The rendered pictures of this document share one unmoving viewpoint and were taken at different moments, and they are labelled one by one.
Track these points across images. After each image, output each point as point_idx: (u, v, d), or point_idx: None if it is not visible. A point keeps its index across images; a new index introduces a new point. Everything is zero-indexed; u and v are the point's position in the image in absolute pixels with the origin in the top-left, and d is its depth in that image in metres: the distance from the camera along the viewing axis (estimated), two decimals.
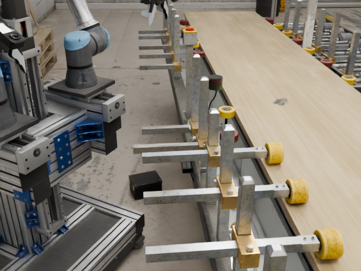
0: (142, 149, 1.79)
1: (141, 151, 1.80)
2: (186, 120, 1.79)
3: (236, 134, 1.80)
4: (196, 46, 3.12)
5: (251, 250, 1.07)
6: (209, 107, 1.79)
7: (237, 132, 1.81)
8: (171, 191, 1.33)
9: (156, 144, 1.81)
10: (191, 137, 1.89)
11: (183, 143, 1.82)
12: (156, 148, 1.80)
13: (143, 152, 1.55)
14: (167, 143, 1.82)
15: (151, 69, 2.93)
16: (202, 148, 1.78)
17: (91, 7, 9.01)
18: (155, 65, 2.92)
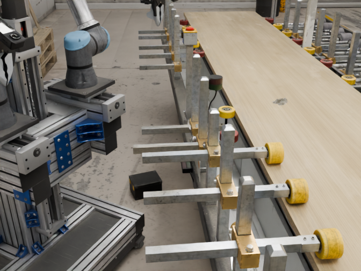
0: (142, 149, 1.79)
1: (141, 151, 1.80)
2: (186, 120, 1.79)
3: (236, 134, 1.80)
4: (196, 46, 3.12)
5: (251, 250, 1.07)
6: (209, 107, 1.79)
7: (237, 132, 1.81)
8: (171, 191, 1.33)
9: (156, 144, 1.81)
10: (191, 137, 1.89)
11: (183, 143, 1.82)
12: (156, 148, 1.80)
13: (143, 152, 1.55)
14: (167, 143, 1.82)
15: (151, 69, 2.93)
16: (202, 148, 1.78)
17: (91, 7, 9.01)
18: (155, 65, 2.92)
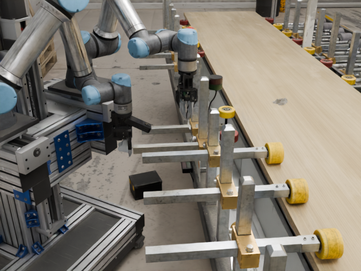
0: (142, 149, 1.79)
1: (141, 151, 1.80)
2: (186, 120, 1.79)
3: (236, 134, 1.80)
4: None
5: (251, 250, 1.07)
6: (209, 107, 1.79)
7: (237, 132, 1.81)
8: (171, 191, 1.33)
9: (156, 144, 1.81)
10: (191, 137, 1.89)
11: (183, 143, 1.82)
12: (156, 148, 1.80)
13: (143, 152, 1.55)
14: (167, 143, 1.82)
15: (151, 69, 2.93)
16: (202, 148, 1.78)
17: (91, 7, 9.01)
18: (155, 65, 2.92)
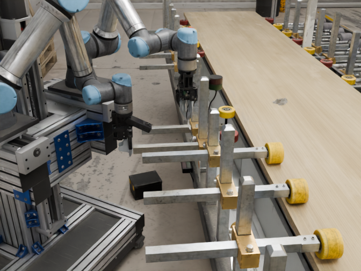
0: (142, 149, 1.79)
1: (141, 151, 1.80)
2: (186, 120, 1.79)
3: (236, 134, 1.80)
4: (196, 46, 3.12)
5: (251, 250, 1.07)
6: (209, 107, 1.79)
7: (237, 132, 1.81)
8: (171, 191, 1.33)
9: (156, 144, 1.81)
10: (191, 137, 1.89)
11: (183, 143, 1.82)
12: (156, 148, 1.80)
13: (143, 152, 1.55)
14: (167, 143, 1.82)
15: (151, 69, 2.93)
16: (202, 148, 1.78)
17: (91, 7, 9.01)
18: (155, 65, 2.92)
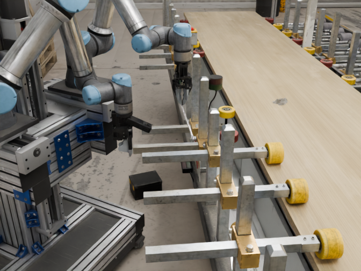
0: (142, 149, 1.79)
1: (141, 151, 1.80)
2: (183, 112, 1.91)
3: (236, 134, 1.80)
4: (196, 46, 3.12)
5: (251, 250, 1.07)
6: (209, 107, 1.79)
7: (237, 132, 1.81)
8: (171, 191, 1.33)
9: (156, 144, 1.81)
10: (191, 138, 1.89)
11: (183, 143, 1.82)
12: (156, 148, 1.80)
13: (143, 152, 1.55)
14: (167, 143, 1.82)
15: (151, 69, 2.93)
16: (202, 148, 1.78)
17: (91, 7, 9.01)
18: (155, 65, 2.92)
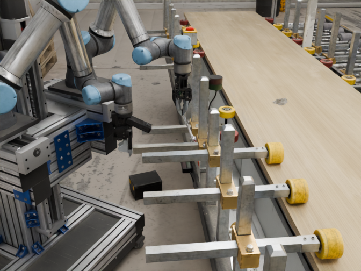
0: (142, 149, 1.79)
1: (141, 151, 1.80)
2: (182, 115, 1.95)
3: (236, 134, 1.80)
4: (196, 46, 3.12)
5: (251, 250, 1.07)
6: (209, 107, 1.79)
7: (237, 132, 1.81)
8: (171, 191, 1.33)
9: (156, 144, 1.81)
10: (191, 138, 1.89)
11: (183, 143, 1.82)
12: (156, 148, 1.80)
13: (143, 152, 1.55)
14: (167, 143, 1.82)
15: (151, 69, 2.93)
16: (202, 148, 1.78)
17: (91, 7, 9.01)
18: (155, 65, 2.92)
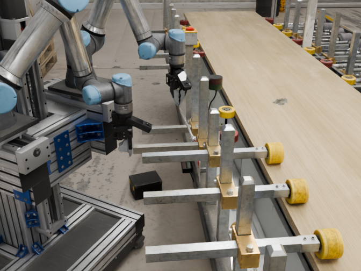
0: (142, 149, 1.79)
1: (141, 151, 1.80)
2: (182, 115, 1.95)
3: (236, 134, 1.80)
4: (196, 46, 3.12)
5: (251, 250, 1.07)
6: (209, 107, 1.79)
7: (237, 132, 1.81)
8: (171, 191, 1.33)
9: (156, 144, 1.81)
10: (191, 138, 1.89)
11: (183, 143, 1.82)
12: (156, 148, 1.80)
13: (143, 152, 1.55)
14: (167, 143, 1.82)
15: (151, 69, 2.93)
16: (202, 148, 1.78)
17: (91, 7, 9.01)
18: (155, 65, 2.92)
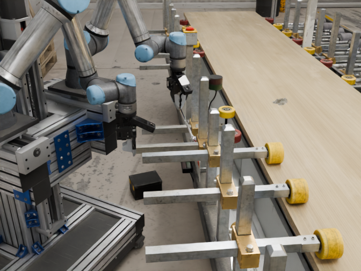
0: (145, 149, 1.79)
1: (144, 151, 1.80)
2: (182, 115, 1.95)
3: (239, 134, 1.80)
4: (196, 46, 3.12)
5: (251, 250, 1.07)
6: (209, 107, 1.79)
7: (240, 132, 1.81)
8: (171, 191, 1.33)
9: (159, 144, 1.82)
10: (191, 138, 1.89)
11: (187, 143, 1.82)
12: (159, 148, 1.80)
13: (143, 152, 1.55)
14: (171, 143, 1.82)
15: (151, 69, 2.93)
16: (202, 148, 1.78)
17: (91, 7, 9.01)
18: (155, 65, 2.92)
